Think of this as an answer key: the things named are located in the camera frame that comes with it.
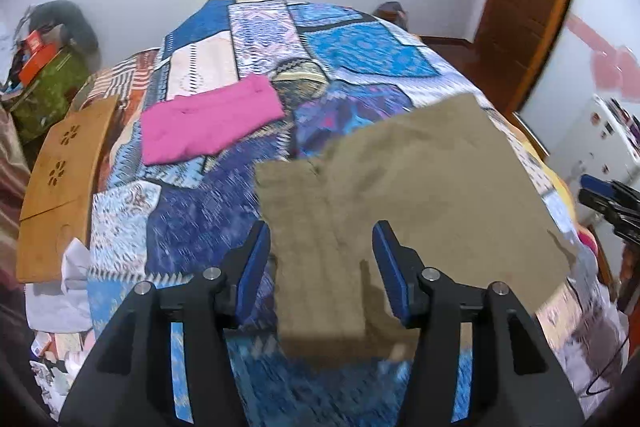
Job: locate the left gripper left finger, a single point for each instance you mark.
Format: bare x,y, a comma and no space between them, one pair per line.
126,379

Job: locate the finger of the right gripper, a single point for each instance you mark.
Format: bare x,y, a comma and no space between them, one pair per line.
595,201
592,185

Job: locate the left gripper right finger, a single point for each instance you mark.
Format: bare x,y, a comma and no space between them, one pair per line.
516,379

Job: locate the olive green pants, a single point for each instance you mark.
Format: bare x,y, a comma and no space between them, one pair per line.
457,183

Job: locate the white suitcase with stickers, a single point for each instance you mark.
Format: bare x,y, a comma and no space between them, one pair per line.
596,143

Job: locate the wooden lap tray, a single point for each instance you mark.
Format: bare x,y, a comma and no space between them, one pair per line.
56,208

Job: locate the wooden wardrobe with sliding doors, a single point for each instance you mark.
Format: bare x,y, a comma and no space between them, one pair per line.
596,52

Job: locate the striped brown curtain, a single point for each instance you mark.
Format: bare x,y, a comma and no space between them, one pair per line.
14,176

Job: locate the folded pink garment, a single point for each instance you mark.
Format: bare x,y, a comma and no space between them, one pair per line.
207,123

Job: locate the dark backpack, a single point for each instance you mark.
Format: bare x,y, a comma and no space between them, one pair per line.
392,12

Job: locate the green cloth covered pile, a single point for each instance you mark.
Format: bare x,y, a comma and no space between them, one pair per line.
47,98

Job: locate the orange box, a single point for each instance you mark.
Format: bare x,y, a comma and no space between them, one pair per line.
38,54

